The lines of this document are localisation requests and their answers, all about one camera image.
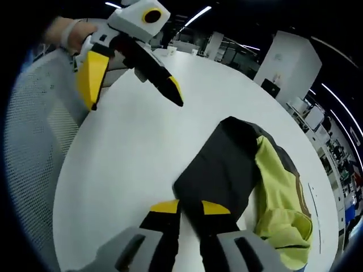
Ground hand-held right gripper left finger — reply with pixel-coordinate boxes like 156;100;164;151
85;199;182;272

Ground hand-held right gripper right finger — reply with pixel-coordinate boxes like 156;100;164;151
198;200;289;272

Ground yellow colour-block garment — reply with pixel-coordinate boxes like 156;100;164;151
173;115;314;272

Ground person's left hand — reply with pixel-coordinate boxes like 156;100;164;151
67;22;98;55

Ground white wristband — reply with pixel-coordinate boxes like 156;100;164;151
60;19;81;49

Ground grey mesh chair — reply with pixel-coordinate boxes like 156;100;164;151
5;50;128;272

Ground black square panel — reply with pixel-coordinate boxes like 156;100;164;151
260;78;281;99

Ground white square pillar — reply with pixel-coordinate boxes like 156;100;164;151
253;30;323;100

